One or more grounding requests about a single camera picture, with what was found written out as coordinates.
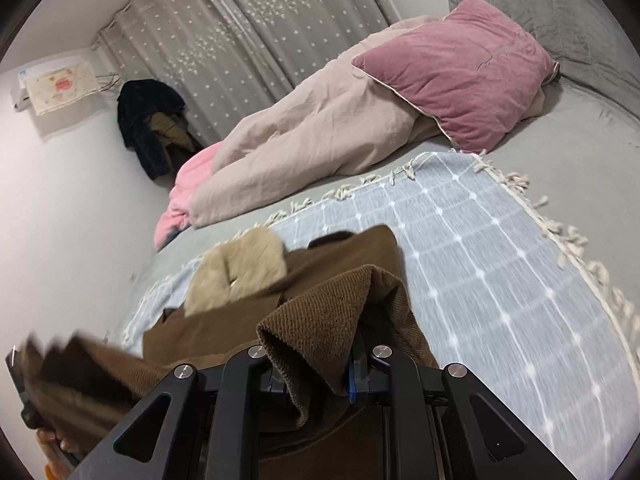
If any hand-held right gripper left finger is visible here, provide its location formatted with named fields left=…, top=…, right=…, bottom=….
left=65, top=345, right=287, bottom=480

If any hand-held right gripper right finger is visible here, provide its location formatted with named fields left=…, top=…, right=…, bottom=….
left=345, top=330, right=581, bottom=480

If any brown coat with fur collar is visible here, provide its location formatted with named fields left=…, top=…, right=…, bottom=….
left=20, top=225, right=441, bottom=480

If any person's left hand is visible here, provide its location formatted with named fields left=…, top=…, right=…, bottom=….
left=36, top=425, right=83, bottom=480

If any light blue checked fringed blanket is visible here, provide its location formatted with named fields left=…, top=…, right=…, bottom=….
left=120, top=152, right=640, bottom=480

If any pink fleece blanket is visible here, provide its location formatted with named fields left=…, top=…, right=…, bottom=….
left=154, top=142, right=223, bottom=251

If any beige duvet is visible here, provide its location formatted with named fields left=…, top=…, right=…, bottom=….
left=190, top=15, right=546, bottom=228

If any olive hanging garment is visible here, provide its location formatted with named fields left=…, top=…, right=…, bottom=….
left=150, top=112, right=203, bottom=156

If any white air conditioner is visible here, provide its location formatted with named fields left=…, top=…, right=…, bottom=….
left=10, top=55, right=108, bottom=113

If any black hanging fleece jacket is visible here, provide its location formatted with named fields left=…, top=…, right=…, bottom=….
left=117, top=79, right=187, bottom=181

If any printed air conditioner cover cloth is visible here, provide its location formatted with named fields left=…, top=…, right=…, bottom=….
left=27, top=60, right=102, bottom=117

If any pink velvet pillow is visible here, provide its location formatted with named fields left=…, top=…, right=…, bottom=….
left=351, top=0, right=560, bottom=153

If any grey bed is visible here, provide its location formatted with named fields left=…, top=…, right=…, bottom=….
left=130, top=72, right=640, bottom=341

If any grey dotted curtain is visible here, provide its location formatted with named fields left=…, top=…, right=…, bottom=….
left=95, top=0, right=401, bottom=151

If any grey quilted pillow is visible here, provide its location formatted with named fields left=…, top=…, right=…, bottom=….
left=435, top=0, right=640, bottom=111

